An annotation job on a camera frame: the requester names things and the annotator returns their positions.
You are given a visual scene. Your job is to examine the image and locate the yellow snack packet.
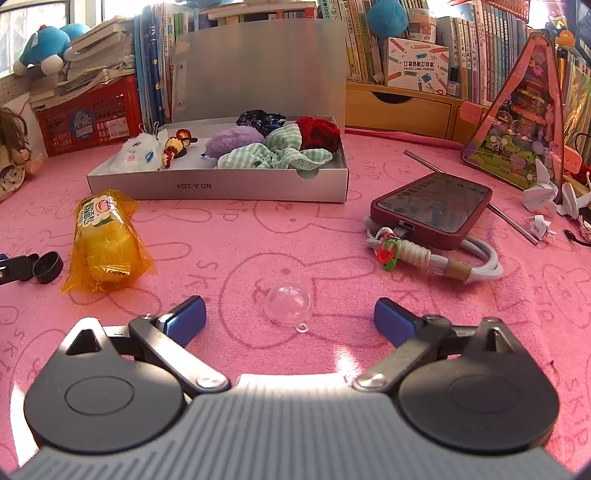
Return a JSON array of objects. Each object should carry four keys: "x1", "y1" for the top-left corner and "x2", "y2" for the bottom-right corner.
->
[{"x1": 62, "y1": 189, "x2": 156, "y2": 294}]

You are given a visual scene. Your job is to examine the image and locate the black round cap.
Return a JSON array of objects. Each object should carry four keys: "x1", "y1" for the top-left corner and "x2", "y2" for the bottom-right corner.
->
[{"x1": 32, "y1": 251, "x2": 65, "y2": 284}]

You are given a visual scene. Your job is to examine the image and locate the metal straw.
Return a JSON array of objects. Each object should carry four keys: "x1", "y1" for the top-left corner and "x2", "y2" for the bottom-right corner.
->
[{"x1": 404, "y1": 150, "x2": 539, "y2": 246}]

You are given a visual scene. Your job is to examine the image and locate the blue plush elephant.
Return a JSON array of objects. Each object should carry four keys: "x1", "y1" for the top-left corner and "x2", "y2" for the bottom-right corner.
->
[{"x1": 12, "y1": 23, "x2": 92, "y2": 77}]

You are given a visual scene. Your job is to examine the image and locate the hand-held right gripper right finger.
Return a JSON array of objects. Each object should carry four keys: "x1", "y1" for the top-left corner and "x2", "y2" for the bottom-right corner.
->
[{"x1": 353, "y1": 298, "x2": 527, "y2": 392}]

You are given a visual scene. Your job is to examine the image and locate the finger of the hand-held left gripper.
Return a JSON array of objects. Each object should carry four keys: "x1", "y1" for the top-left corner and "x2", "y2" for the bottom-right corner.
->
[{"x1": 0, "y1": 253, "x2": 39, "y2": 287}]

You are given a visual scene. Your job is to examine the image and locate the stack of worn books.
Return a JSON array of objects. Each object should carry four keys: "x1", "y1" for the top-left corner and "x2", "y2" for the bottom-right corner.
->
[{"x1": 27, "y1": 16, "x2": 140, "y2": 110}]

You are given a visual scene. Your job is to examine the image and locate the white charging cable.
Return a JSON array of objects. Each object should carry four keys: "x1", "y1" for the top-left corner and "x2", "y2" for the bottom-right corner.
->
[{"x1": 364, "y1": 216, "x2": 504, "y2": 281}]

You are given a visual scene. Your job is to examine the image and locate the yellow red crochet toy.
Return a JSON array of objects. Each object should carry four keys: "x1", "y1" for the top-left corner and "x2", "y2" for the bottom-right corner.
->
[{"x1": 161, "y1": 128, "x2": 199, "y2": 169}]

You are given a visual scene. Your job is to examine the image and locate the blue plush ball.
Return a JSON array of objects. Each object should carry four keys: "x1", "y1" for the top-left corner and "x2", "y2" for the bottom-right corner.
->
[{"x1": 366, "y1": 0, "x2": 410, "y2": 39}]

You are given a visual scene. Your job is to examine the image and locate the brown haired doll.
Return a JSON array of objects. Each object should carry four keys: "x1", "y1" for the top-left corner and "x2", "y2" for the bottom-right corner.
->
[{"x1": 0, "y1": 106, "x2": 45, "y2": 204}]

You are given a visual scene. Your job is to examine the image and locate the red plastic basket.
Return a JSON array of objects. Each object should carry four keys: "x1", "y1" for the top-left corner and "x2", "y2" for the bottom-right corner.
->
[{"x1": 35, "y1": 75, "x2": 144, "y2": 158}]

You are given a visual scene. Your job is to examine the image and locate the clear plastic ball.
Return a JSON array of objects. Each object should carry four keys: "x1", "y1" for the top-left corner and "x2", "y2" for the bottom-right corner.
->
[{"x1": 263, "y1": 282, "x2": 315, "y2": 333}]

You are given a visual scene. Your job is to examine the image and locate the pink bunny print blanket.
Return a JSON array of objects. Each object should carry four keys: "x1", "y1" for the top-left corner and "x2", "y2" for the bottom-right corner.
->
[{"x1": 0, "y1": 124, "x2": 591, "y2": 476}]

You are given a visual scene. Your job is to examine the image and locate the purple fluffy scrunchie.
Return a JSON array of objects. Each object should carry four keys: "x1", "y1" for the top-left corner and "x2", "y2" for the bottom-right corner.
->
[{"x1": 202, "y1": 126, "x2": 265, "y2": 161}]

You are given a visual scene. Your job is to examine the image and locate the navy floral scrunchie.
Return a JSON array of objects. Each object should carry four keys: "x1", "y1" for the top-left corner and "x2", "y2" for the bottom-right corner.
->
[{"x1": 235, "y1": 109, "x2": 287, "y2": 136}]

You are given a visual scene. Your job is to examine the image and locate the pink triangular toy box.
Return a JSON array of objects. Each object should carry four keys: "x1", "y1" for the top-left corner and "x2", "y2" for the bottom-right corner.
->
[{"x1": 461, "y1": 30, "x2": 567, "y2": 191}]

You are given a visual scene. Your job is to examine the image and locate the row of blue folders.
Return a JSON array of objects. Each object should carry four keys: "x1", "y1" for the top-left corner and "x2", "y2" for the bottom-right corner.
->
[{"x1": 133, "y1": 4, "x2": 175, "y2": 131}]

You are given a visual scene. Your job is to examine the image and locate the wooden drawer unit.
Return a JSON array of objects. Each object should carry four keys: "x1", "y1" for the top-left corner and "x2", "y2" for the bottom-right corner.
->
[{"x1": 345, "y1": 80, "x2": 468, "y2": 142}]

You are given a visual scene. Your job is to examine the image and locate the dark blue carton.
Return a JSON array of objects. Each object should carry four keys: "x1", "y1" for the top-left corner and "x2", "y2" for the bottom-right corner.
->
[{"x1": 554, "y1": 0, "x2": 591, "y2": 52}]

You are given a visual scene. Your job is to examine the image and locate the silver cardboard box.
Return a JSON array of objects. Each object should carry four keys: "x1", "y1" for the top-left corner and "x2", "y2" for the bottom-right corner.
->
[{"x1": 86, "y1": 17, "x2": 350, "y2": 204}]

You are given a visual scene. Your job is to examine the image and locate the red crochet scrunchie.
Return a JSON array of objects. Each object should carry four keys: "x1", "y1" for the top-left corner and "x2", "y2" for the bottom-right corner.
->
[{"x1": 295, "y1": 116, "x2": 343, "y2": 151}]

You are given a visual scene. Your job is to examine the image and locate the white plush toy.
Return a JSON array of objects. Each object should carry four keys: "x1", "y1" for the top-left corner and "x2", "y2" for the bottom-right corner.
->
[{"x1": 112, "y1": 131, "x2": 163, "y2": 172}]

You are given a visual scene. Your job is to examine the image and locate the small white origami piece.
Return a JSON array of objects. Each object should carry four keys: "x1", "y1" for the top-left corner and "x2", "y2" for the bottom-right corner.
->
[{"x1": 528, "y1": 214, "x2": 554, "y2": 242}]

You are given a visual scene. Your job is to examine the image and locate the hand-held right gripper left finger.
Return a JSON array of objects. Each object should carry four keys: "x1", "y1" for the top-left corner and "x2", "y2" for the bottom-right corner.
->
[{"x1": 65, "y1": 295, "x2": 230, "y2": 396}]

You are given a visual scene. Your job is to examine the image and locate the white origami rabbit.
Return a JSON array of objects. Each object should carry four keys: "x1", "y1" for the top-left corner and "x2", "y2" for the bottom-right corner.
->
[
  {"x1": 521, "y1": 159, "x2": 561, "y2": 214},
  {"x1": 556, "y1": 181, "x2": 591, "y2": 218}
]

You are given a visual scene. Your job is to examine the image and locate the white grid board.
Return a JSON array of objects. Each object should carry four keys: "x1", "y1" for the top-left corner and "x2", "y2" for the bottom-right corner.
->
[{"x1": 0, "y1": 73, "x2": 34, "y2": 110}]

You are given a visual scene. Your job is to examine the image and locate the green checkered cloth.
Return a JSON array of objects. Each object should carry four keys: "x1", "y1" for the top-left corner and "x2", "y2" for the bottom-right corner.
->
[{"x1": 216, "y1": 126, "x2": 334, "y2": 172}]

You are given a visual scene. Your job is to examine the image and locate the white label printer box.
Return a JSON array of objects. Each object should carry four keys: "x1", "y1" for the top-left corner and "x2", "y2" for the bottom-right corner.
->
[{"x1": 383, "y1": 36, "x2": 451, "y2": 96}]

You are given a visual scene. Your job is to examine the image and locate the phone in red case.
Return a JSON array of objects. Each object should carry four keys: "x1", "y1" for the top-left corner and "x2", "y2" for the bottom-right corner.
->
[{"x1": 370, "y1": 172, "x2": 494, "y2": 250}]

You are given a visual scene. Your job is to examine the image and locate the red green rubber bands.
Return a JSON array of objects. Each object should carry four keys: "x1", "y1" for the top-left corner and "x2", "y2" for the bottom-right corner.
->
[{"x1": 377, "y1": 234, "x2": 401, "y2": 271}]

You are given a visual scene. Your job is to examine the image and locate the row of upright books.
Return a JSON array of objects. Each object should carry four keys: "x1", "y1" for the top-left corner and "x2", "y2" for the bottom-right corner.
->
[{"x1": 154, "y1": 0, "x2": 591, "y2": 108}]

